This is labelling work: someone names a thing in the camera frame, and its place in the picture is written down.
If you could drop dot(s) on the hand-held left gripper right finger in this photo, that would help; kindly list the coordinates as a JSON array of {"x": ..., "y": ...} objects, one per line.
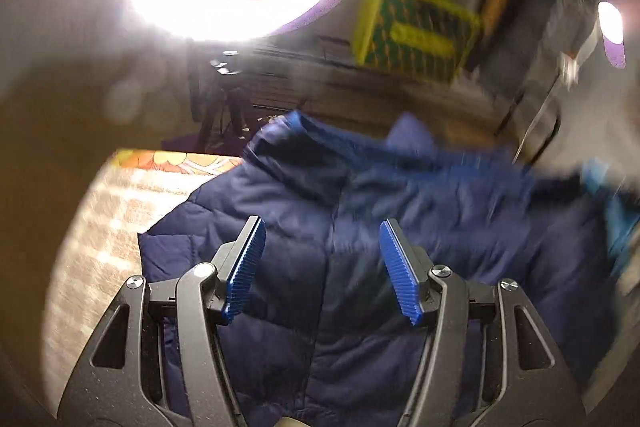
[{"x": 400, "y": 277}]

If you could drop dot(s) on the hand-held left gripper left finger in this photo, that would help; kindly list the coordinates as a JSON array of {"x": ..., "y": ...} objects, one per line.
[{"x": 245, "y": 277}]

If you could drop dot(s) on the navy puffer jacket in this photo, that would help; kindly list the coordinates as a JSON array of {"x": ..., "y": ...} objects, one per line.
[{"x": 325, "y": 207}]

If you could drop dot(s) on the orange printed sheet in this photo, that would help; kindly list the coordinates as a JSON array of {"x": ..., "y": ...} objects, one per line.
[{"x": 170, "y": 161}]

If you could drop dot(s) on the beige table cover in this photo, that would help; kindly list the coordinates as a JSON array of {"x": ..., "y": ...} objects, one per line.
[{"x": 100, "y": 257}]

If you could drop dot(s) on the light blue garment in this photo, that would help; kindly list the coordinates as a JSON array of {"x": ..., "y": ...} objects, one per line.
[{"x": 622, "y": 217}]

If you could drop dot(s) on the yellow green patterned box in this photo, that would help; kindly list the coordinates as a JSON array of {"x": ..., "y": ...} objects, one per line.
[{"x": 415, "y": 32}]

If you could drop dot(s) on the white clip lamp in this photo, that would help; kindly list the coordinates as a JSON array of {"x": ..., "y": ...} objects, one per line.
[{"x": 611, "y": 27}]

